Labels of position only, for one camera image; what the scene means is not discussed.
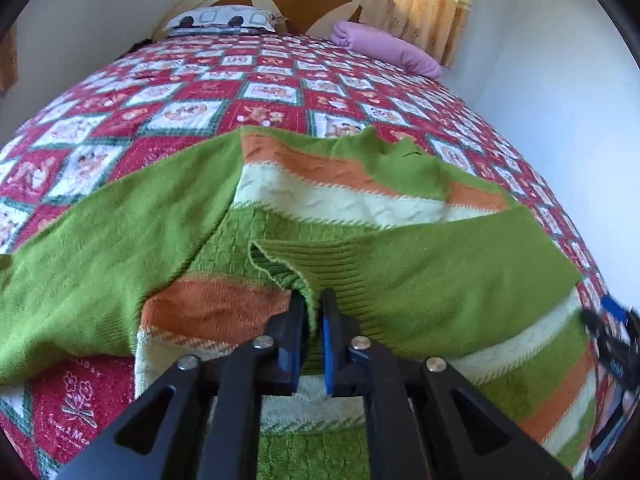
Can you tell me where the green orange striped knit sweater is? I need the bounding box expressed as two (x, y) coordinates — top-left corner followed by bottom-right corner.
(1, 127), (596, 479)

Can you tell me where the red white patchwork bedspread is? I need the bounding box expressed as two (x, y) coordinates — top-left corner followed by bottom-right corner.
(1, 35), (603, 477)

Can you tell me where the yellow orange window curtain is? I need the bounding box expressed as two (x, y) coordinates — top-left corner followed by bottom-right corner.
(359, 0), (471, 68)

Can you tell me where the pink pillow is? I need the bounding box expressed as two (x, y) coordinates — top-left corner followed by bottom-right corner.
(330, 21), (442, 79)

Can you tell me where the dark object beside bed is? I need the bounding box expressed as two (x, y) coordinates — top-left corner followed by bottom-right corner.
(120, 38), (153, 58)

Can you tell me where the white cartoon print pillow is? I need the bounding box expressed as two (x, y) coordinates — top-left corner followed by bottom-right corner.
(163, 4), (286, 36)

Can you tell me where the yellow orange side curtain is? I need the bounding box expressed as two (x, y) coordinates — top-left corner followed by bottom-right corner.
(0, 26), (18, 93)

